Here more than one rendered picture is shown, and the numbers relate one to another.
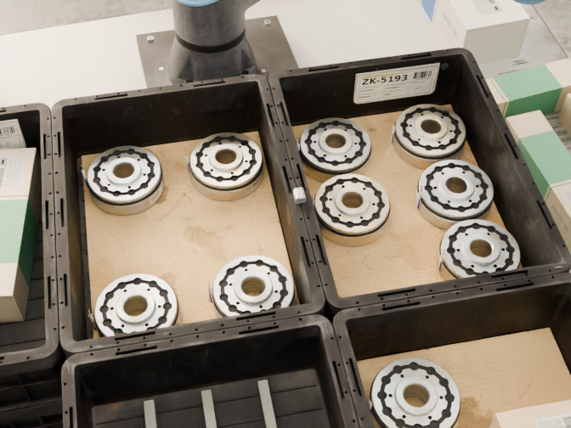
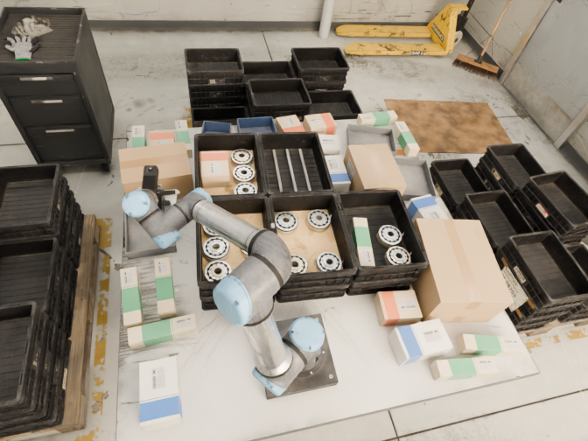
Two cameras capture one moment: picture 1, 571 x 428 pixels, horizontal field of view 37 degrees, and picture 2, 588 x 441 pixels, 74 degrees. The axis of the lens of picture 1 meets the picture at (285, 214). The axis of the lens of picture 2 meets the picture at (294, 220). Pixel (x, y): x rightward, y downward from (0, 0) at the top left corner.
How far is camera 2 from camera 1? 1.65 m
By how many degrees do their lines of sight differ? 75
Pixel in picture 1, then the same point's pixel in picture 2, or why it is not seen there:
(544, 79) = (147, 331)
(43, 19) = not seen: outside the picture
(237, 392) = not seen: hidden behind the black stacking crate
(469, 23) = (172, 360)
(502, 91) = (170, 325)
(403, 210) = (234, 249)
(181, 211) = (308, 255)
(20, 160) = (363, 261)
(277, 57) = not seen: hidden behind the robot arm
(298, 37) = (255, 393)
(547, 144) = (163, 294)
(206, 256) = (299, 239)
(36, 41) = (388, 397)
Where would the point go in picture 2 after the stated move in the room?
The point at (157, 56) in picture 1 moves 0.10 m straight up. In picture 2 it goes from (325, 363) to (331, 354)
